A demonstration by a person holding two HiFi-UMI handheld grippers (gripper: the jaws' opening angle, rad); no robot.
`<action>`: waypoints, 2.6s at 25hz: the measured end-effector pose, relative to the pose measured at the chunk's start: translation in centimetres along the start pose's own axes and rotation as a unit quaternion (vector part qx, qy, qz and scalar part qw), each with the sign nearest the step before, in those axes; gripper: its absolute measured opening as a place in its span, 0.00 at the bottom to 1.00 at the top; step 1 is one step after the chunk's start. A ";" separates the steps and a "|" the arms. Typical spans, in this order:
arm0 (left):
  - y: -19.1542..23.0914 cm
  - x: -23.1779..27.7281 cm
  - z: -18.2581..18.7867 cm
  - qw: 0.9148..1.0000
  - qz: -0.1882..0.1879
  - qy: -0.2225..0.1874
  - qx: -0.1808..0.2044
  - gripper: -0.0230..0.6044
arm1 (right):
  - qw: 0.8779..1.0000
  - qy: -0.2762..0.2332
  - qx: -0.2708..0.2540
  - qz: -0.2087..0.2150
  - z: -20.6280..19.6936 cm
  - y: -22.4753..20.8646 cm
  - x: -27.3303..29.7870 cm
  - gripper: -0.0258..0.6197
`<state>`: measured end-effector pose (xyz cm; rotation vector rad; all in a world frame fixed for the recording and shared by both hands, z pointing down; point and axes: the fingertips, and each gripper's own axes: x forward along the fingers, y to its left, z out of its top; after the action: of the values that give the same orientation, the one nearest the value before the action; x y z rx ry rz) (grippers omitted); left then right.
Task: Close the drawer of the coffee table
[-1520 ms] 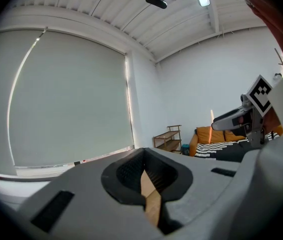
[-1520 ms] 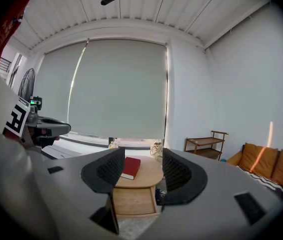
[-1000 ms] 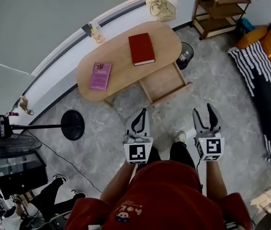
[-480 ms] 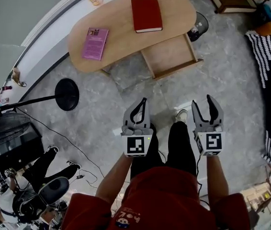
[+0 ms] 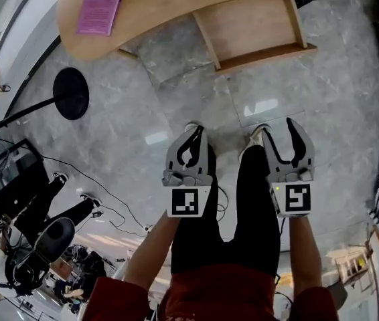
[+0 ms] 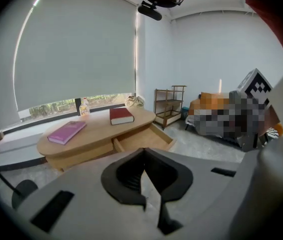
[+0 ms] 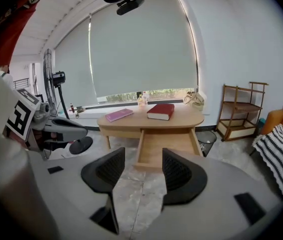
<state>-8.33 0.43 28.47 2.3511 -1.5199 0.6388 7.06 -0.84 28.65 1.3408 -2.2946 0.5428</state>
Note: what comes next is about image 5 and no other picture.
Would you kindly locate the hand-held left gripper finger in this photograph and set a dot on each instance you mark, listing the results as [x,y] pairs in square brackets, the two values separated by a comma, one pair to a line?
[172,156]
[203,159]

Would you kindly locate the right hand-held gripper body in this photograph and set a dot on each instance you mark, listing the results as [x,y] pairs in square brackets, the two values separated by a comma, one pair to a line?
[296,199]

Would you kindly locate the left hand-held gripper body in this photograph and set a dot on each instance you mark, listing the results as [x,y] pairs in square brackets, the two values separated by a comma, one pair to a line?
[184,202]

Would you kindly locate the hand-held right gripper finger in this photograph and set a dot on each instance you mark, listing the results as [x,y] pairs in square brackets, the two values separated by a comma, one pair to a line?
[271,162]
[306,152]

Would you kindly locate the wooden coffee table drawer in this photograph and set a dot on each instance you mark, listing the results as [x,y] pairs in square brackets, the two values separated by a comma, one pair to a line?
[253,22]

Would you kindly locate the person's left forearm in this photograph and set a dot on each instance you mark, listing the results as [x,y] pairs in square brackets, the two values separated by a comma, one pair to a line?
[152,249]

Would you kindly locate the person's right forearm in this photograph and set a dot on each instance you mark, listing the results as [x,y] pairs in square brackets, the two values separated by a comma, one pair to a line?
[305,252]

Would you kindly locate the wooden coffee table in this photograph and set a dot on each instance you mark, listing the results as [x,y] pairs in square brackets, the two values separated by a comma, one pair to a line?
[162,5]

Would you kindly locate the person's right white shoe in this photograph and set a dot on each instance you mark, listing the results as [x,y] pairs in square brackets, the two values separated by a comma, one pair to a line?
[253,139]

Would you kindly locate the person's white shoe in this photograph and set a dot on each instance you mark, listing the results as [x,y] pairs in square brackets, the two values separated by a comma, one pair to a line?
[191,126]
[253,139]

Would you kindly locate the person's left white shoe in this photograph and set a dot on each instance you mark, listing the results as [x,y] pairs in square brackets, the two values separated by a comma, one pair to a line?
[191,126]

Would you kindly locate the person's black trousers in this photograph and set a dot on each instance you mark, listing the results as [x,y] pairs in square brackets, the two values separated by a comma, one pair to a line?
[253,219]

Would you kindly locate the light wooden rack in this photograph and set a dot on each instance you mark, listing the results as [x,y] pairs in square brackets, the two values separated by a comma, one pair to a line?
[355,267]

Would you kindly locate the person's red shirt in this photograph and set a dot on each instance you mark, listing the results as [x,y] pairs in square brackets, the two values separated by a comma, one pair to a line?
[216,299]

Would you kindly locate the black floor stand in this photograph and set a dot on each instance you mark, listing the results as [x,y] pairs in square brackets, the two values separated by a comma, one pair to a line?
[70,94]

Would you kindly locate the black office chair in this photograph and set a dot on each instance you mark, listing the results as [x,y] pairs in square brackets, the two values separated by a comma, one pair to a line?
[54,236]

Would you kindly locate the pink leaflet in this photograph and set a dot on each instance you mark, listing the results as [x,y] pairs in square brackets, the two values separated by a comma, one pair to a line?
[100,8]

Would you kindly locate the black monitor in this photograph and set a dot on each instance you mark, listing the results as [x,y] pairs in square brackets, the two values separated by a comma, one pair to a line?
[2,176]

